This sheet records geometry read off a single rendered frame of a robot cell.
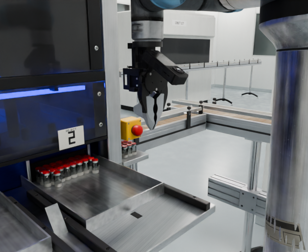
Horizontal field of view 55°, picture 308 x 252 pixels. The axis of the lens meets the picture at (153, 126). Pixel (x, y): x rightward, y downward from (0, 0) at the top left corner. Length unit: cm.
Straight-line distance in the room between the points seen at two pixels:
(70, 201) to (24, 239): 17
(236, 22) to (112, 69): 883
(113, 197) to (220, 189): 100
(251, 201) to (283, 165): 141
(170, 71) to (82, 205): 42
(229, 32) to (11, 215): 931
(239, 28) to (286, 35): 940
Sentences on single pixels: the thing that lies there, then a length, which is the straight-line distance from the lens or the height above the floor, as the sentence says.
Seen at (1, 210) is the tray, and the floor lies 88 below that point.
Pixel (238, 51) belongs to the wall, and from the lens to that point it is 963.
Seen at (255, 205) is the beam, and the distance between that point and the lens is 167.
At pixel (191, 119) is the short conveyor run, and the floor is 92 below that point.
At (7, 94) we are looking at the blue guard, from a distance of 82.
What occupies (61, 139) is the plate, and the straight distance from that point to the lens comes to 90.
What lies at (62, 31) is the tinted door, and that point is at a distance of 89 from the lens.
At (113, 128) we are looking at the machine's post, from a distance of 100.
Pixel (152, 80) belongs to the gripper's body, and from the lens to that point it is 69.
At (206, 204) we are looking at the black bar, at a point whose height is 90.
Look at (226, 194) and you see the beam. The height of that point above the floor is 49.
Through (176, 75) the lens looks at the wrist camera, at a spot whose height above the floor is 123.
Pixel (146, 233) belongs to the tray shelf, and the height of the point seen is 88.
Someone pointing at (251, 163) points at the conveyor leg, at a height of 70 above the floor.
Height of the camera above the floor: 128
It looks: 15 degrees down
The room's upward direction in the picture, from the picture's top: straight up
